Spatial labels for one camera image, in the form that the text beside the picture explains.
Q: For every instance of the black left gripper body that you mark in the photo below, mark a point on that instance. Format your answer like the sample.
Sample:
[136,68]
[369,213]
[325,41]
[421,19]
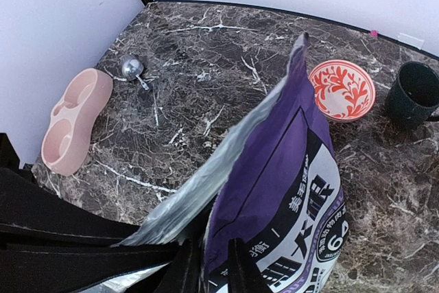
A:
[50,245]

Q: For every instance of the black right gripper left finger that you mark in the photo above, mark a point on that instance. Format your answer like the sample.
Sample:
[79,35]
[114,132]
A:
[184,272]

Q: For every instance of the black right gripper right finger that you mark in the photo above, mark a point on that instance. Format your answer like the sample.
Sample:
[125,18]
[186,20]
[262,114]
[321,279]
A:
[243,273]

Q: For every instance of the purple pet food bag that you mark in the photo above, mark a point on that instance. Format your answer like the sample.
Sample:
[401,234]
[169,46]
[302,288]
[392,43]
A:
[275,195]

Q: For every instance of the pink double pet bowl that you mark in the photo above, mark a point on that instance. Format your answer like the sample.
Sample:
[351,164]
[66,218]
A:
[68,137]

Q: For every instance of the silver metal scoop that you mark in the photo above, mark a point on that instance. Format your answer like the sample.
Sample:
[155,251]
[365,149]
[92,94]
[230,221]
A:
[132,68]

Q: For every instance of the red patterned white bowl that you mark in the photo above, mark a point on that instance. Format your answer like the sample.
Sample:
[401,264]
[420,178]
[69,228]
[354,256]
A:
[344,92]

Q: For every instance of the dark green mug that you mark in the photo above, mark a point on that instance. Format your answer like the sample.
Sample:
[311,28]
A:
[413,97]

